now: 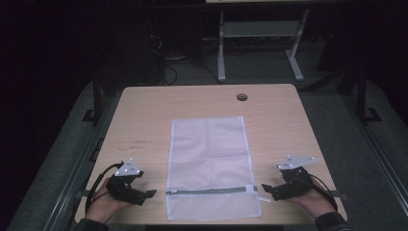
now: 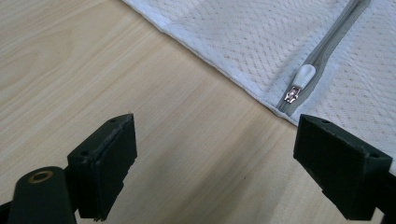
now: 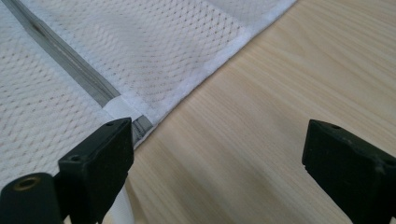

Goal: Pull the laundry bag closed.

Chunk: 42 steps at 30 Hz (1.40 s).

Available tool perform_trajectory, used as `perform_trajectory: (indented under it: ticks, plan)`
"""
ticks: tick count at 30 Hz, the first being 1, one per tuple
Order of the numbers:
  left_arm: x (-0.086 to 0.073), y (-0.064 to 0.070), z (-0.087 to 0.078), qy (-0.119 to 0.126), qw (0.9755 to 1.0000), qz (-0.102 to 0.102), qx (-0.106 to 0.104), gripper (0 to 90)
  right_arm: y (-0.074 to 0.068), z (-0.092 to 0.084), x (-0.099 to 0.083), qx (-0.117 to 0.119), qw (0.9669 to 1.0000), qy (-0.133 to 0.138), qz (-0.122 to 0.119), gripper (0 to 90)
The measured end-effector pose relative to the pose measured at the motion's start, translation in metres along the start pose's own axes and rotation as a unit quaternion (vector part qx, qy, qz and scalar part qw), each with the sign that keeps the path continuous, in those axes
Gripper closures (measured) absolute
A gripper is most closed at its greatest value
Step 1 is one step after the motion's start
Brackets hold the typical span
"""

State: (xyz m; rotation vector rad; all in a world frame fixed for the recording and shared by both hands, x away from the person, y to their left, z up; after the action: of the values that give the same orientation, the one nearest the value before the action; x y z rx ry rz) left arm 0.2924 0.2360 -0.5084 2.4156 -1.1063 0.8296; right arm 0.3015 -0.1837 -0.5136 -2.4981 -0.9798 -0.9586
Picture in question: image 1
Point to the white mesh laundry bag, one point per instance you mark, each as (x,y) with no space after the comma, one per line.
(210,154)

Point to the grey metal bracket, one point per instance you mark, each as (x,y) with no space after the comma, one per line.
(82,193)
(338,194)

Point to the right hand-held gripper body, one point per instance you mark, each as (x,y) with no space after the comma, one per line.
(293,186)

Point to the person's left hand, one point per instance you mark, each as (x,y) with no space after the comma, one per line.
(101,207)

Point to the metal floor rail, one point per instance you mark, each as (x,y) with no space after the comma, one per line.
(381,154)
(69,186)

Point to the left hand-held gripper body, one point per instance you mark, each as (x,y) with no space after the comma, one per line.
(123,189)

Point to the person's right hand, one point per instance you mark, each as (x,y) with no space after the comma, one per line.
(312,202)

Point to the white metal desk frame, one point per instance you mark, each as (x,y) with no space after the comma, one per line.
(220,48)

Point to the black metal stand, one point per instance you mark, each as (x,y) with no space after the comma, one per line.
(97,99)
(362,96)

